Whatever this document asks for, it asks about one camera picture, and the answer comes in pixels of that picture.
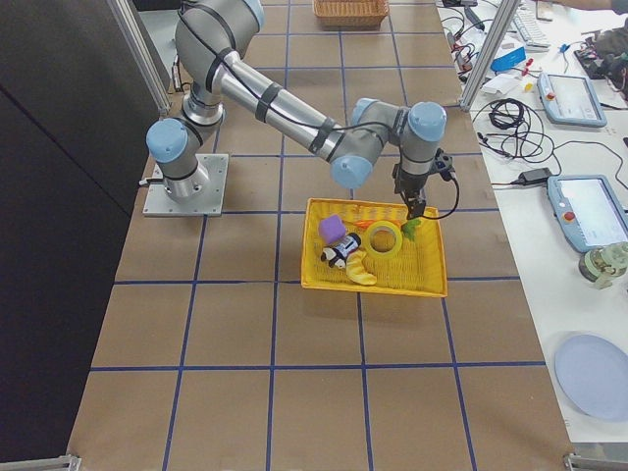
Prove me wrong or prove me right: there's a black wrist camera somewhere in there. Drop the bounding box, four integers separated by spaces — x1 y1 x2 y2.
434 148 455 182

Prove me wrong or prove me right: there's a yellow tape roll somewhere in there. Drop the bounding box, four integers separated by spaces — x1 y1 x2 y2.
363 221 402 259

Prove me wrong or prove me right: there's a near blue teach pendant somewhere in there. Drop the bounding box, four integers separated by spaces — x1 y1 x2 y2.
547 175 627 253

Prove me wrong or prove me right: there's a glass jar with lid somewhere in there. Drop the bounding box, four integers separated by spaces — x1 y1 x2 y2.
578 242 627 289

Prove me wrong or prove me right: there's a light blue plate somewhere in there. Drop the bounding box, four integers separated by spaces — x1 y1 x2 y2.
554 335 627 422

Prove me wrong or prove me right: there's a coiled black cable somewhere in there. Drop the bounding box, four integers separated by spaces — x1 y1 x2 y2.
478 97 558 163

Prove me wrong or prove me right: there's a toy croissant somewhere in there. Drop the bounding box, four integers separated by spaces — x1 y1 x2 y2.
345 249 377 286

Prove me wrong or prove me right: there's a black power adapter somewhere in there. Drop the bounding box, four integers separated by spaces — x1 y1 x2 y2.
509 168 553 186

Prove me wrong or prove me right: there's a yellow plastic basket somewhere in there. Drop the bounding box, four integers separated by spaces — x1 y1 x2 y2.
300 198 447 297

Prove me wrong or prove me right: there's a white keyboard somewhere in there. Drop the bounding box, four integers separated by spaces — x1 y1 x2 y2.
511 8 550 52

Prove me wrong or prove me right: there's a far blue teach pendant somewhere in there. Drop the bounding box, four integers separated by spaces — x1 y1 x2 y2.
537 73 607 129

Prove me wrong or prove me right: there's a purple foam cube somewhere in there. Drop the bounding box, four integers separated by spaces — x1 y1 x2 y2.
318 214 346 245

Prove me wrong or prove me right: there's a black white plush toy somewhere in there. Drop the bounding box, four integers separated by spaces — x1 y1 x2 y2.
320 247 347 270

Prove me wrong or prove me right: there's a small dark labelled jar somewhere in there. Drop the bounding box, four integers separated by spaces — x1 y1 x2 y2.
335 233 361 258

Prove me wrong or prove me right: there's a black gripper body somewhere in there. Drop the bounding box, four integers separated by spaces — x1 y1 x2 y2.
392 164 430 202

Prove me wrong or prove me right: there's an aluminium frame post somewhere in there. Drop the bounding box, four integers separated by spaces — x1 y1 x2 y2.
459 0 519 112

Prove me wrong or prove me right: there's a brown wicker basket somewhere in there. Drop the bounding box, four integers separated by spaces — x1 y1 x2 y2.
313 0 389 28

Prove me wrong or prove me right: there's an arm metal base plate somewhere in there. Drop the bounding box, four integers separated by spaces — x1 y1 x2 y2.
142 154 230 217

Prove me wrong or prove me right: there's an orange toy carrot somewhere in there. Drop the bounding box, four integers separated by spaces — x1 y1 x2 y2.
354 220 375 230

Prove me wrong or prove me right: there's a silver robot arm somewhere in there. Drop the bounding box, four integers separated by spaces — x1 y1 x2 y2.
146 1 453 219

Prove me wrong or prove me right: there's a blue and white box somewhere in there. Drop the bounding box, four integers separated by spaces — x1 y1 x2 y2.
490 45 526 73

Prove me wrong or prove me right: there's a blue teach pendant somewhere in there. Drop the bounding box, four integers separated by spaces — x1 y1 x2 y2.
547 175 627 253
537 73 607 129

